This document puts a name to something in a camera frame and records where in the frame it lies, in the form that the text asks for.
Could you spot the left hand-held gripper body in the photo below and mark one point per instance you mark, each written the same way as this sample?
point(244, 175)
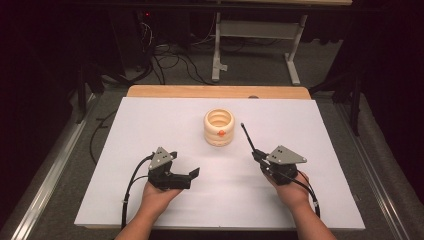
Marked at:
point(161, 160)

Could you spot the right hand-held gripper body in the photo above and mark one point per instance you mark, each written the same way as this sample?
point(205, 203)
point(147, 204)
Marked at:
point(285, 156)

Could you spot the black pen with silver tip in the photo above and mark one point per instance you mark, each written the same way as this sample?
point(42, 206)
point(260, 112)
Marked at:
point(248, 136)

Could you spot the cream ribbed pen holder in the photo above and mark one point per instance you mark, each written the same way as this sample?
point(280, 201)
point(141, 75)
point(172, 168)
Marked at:
point(219, 137)

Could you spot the person's right hand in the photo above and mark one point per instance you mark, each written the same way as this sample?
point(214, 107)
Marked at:
point(295, 193)

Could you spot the person's left hand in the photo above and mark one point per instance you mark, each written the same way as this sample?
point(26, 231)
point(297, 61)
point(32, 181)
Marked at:
point(156, 198)

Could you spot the white board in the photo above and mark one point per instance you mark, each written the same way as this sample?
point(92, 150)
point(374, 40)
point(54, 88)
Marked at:
point(166, 126)

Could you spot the wooden table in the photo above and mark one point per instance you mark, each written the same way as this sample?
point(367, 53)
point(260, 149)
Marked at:
point(200, 91)

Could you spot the black metal stand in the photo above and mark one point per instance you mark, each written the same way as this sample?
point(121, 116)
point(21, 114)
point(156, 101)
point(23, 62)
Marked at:
point(82, 93)
point(356, 100)

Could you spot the dark computer case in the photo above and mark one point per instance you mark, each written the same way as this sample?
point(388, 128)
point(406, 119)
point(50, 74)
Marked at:
point(133, 36)

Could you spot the aluminium floor rail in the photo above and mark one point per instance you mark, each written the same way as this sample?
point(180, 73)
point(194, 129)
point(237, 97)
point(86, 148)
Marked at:
point(373, 166)
point(50, 181)

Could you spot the white metal stand frame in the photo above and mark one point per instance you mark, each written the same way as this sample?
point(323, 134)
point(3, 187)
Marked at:
point(256, 30)

